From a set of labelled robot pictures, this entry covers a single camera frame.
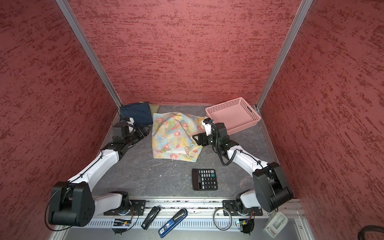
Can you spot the right small circuit board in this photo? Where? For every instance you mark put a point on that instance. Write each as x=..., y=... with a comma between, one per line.
x=246, y=226

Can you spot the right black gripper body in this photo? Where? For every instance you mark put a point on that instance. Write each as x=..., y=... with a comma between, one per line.
x=214, y=140

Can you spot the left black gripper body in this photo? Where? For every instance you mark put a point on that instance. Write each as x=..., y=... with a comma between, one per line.
x=136, y=136

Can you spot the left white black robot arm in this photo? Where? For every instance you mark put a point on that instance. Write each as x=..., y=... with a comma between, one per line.
x=72, y=203

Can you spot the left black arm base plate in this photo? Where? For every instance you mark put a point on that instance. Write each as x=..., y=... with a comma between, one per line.
x=136, y=208

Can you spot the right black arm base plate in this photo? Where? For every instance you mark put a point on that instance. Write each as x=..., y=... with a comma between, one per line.
x=229, y=207

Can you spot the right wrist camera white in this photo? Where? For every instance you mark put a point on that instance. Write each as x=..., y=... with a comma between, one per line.
x=207, y=125

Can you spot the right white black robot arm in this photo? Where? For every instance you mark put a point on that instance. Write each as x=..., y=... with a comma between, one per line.
x=271, y=188

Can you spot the pink plastic basket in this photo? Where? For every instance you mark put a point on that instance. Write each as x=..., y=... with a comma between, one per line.
x=237, y=115

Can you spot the pastel patterned cloth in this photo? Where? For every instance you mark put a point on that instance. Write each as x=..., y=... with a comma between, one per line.
x=172, y=136

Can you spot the blue denim skirt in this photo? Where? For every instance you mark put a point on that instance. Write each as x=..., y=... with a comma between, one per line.
x=139, y=112

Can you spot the small circuit board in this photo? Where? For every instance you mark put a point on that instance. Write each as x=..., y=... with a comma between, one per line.
x=246, y=226
x=121, y=223

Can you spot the grey plastic dispenser box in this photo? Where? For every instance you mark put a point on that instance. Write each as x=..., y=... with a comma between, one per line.
x=275, y=224

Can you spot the blue black stapler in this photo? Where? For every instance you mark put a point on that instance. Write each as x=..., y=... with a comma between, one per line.
x=173, y=222

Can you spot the olive green skirt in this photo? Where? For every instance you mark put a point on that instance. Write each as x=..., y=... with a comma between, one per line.
x=154, y=108

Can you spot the left small circuit board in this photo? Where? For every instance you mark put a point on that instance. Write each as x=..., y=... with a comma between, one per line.
x=121, y=223

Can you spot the black desk calculator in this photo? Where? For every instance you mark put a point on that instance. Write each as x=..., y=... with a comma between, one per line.
x=204, y=180

